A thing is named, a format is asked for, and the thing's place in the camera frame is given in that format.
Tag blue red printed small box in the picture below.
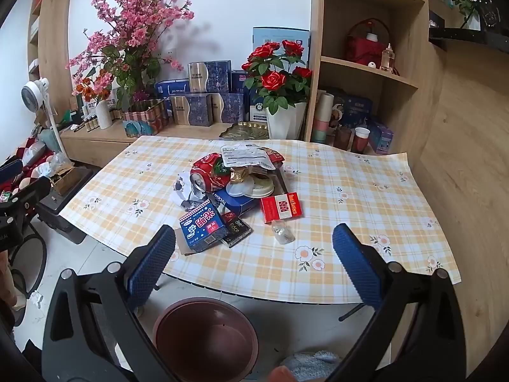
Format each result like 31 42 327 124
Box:
178 203 233 253

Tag dark blue carton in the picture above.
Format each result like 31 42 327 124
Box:
231 69 251 123

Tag person's left forearm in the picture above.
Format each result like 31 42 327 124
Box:
0 251 18 315

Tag glass perfume bottle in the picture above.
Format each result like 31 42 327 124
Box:
380 43 395 73

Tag cream round lid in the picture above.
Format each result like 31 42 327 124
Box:
243 173 275 198

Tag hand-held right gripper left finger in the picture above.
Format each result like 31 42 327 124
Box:
42 225 179 382

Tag white printed plastic package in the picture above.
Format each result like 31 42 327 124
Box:
220 143 275 168

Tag small brown cardboard box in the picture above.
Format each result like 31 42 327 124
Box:
50 163 76 195

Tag stack of pastel cups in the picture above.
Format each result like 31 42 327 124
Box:
311 91 335 144

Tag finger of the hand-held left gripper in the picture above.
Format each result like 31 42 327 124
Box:
0 158 24 184
0 177 52 217

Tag red cigarette box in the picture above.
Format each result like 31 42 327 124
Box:
259 192 303 223

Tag black wall shelf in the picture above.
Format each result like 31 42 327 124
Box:
429 27 509 54

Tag wooden side shelf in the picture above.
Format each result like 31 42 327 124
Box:
27 0 76 116

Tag grey fluffy slipper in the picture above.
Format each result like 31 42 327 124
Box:
278 350 343 382

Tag wooden shelf unit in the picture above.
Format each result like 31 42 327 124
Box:
304 0 446 160

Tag white round lid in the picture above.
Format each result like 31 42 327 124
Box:
226 180 255 198

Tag blue box with round logo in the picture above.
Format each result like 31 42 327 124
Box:
248 88 270 124

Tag orange artificial flowers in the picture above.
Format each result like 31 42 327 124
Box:
72 69 113 104

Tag blue box with white swoosh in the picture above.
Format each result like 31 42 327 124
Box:
155 79 191 100

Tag red checkered cloth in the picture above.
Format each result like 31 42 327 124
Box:
0 135 52 203

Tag tall light blue box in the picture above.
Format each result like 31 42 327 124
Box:
252 27 311 88

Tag purple small box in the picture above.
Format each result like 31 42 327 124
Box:
369 123 394 155

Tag row of small brown bottles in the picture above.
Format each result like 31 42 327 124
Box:
69 113 98 132

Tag gold foil wrapper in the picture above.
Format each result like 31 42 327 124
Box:
228 167 252 186

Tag brown plastic bin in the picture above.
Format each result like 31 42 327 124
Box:
153 298 259 382

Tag red foil wrapper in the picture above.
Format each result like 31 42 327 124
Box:
262 147 285 168

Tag black plastic strip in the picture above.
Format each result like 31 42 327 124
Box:
274 165 289 195

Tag wavy decorated planter box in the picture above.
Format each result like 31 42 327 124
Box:
121 99 171 138

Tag clear plastic wrapper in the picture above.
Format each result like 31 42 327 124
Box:
271 225 296 244

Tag red rose artificial plant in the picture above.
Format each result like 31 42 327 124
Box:
241 40 313 116

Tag yellow plaid flowered tablecloth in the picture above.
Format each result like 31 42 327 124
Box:
59 135 462 305

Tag crushed red soda can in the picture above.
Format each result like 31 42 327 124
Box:
190 153 235 192

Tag red paper cup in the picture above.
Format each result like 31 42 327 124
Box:
351 127 370 154

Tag dark blue moon gift box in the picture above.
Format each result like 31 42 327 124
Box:
332 89 373 130

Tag pink blossom artificial plant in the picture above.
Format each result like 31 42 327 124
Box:
66 0 195 114

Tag brown cup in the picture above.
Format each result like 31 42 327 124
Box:
333 126 352 151

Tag black tool case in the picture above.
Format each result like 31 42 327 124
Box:
36 167 94 245

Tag white ribbed vase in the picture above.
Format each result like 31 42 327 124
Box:
95 99 114 130

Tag wooden low cabinet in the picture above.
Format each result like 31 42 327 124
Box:
59 121 239 168

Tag white standing fan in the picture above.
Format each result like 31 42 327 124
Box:
22 77 66 156

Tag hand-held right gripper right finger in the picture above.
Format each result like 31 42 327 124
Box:
326 223 466 382

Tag red gift basket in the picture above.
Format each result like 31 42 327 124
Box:
344 18 392 66

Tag white printed paper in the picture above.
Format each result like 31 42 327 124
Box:
173 170 209 211

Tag black cigarette pack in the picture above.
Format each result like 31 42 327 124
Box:
220 211 253 248

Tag white faceted flower pot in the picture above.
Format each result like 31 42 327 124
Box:
264 101 308 141

